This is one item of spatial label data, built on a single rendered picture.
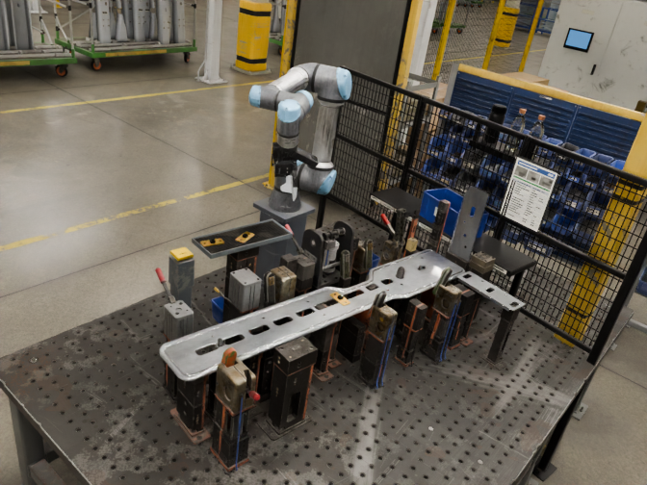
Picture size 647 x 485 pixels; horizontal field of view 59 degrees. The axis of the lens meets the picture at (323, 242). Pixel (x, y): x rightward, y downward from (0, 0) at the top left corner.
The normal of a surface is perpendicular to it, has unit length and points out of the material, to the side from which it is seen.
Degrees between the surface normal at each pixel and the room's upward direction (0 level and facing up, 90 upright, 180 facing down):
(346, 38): 90
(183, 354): 0
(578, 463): 0
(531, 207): 90
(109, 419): 0
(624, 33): 90
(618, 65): 90
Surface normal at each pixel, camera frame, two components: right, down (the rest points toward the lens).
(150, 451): 0.14, -0.87
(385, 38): -0.64, 0.29
